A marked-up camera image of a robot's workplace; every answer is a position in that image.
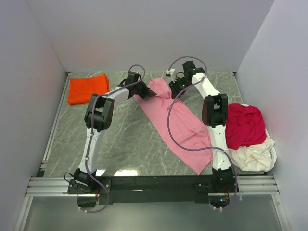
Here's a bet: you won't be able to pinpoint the white laundry basket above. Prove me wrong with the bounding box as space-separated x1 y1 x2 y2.
240 103 277 172

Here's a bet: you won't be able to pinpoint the pink t-shirt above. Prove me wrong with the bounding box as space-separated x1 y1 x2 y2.
134 78 213 175

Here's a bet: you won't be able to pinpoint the white t-shirt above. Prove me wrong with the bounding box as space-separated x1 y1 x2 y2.
229 138 271 172

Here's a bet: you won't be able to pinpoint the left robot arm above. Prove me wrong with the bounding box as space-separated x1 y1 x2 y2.
67 71 156 194

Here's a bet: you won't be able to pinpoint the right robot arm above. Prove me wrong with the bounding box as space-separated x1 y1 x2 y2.
166 61 236 192

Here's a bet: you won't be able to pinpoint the crimson red t-shirt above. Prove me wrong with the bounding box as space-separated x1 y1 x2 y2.
226 103 267 150

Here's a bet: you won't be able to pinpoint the folded orange t-shirt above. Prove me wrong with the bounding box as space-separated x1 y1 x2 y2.
68 74 110 105

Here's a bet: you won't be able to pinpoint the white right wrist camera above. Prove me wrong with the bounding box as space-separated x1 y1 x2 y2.
166 68 177 82

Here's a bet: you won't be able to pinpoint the aluminium frame rails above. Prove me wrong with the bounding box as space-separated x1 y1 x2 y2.
25 71 73 198

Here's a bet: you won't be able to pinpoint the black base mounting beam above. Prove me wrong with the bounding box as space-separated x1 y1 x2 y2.
67 175 238 208

